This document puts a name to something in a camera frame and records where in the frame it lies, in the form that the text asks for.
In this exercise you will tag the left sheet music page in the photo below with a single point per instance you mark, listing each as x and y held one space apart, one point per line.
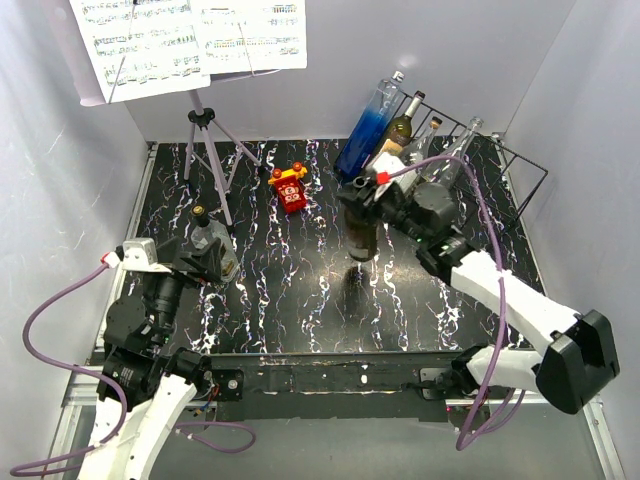
140 49

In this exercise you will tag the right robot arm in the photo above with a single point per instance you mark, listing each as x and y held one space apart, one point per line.
573 355

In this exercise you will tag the green wine bottle silver neck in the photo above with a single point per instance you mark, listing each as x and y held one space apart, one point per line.
398 133

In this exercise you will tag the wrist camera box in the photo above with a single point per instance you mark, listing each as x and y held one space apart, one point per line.
383 166
137 254

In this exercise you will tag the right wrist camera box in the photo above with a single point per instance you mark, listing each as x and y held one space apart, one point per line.
383 166

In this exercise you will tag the blue glass bottle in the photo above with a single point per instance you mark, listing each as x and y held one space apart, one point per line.
370 127

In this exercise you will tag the clear bottle with blue label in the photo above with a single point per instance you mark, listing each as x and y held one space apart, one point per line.
418 149

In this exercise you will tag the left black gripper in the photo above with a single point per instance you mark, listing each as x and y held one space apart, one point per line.
207 263

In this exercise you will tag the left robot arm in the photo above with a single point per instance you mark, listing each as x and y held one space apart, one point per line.
143 391

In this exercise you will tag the dark green wine bottle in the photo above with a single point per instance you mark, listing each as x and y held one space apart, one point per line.
361 236

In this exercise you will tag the right sheet music page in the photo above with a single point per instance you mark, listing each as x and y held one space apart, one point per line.
250 36

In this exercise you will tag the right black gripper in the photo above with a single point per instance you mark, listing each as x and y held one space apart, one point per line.
366 198

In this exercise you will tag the red yellow toy block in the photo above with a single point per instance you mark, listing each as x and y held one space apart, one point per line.
289 187

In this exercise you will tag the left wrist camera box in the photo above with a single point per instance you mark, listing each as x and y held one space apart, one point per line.
137 254

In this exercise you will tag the tall clear empty bottle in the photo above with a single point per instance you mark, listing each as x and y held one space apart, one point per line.
445 172

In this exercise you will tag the black wire wine rack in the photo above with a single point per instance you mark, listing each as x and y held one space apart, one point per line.
507 180

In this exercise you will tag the sheet music page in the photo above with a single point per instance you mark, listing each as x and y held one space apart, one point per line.
250 36
140 49

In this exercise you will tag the purple music stand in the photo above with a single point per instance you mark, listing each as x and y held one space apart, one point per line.
201 119

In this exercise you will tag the small clear black-cap bottle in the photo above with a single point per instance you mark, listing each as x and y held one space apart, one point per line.
212 238

